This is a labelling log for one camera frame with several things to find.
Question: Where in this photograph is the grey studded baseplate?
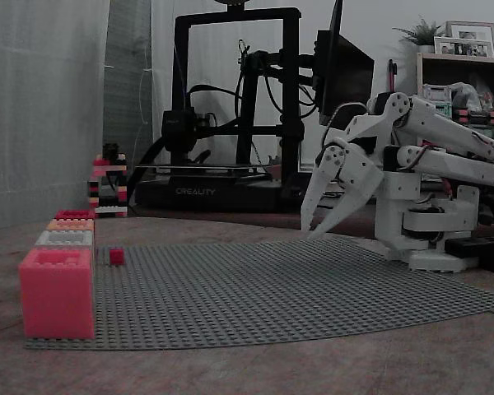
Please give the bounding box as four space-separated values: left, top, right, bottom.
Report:
24 235 494 351

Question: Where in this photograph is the multicolour brick tower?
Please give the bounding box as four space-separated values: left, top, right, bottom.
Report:
87 152 129 218

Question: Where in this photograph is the dark red brick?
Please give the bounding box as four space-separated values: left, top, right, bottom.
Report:
54 209 96 221

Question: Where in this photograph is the orange brick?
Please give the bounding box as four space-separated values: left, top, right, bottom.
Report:
47 219 96 232

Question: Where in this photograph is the grey brick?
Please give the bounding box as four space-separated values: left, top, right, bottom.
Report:
35 229 96 250

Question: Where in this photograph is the red plastic container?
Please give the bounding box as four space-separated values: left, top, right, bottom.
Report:
18 249 96 341

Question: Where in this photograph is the black computer monitor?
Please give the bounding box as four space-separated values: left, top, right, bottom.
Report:
312 0 375 127

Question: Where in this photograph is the red and black pen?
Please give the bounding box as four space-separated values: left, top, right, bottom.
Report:
387 58 398 94

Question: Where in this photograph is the black Creality 3D printer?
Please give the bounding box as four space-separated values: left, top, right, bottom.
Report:
133 6 314 214

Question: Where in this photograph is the clear plastic bag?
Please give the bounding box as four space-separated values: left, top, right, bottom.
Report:
450 81 486 113

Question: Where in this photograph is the wooden shelf unit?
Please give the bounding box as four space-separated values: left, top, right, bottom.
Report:
415 52 494 186

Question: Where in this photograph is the green potted plant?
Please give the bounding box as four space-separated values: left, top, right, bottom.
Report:
392 15 446 54

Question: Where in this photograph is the white curtain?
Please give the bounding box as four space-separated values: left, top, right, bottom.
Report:
0 0 110 232

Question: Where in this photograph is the striped gripper cable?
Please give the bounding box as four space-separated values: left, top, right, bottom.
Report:
320 102 368 156

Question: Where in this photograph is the small white photo frame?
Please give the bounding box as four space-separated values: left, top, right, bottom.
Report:
433 35 494 58

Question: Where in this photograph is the large white photo frame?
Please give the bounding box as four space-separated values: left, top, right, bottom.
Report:
445 20 494 58

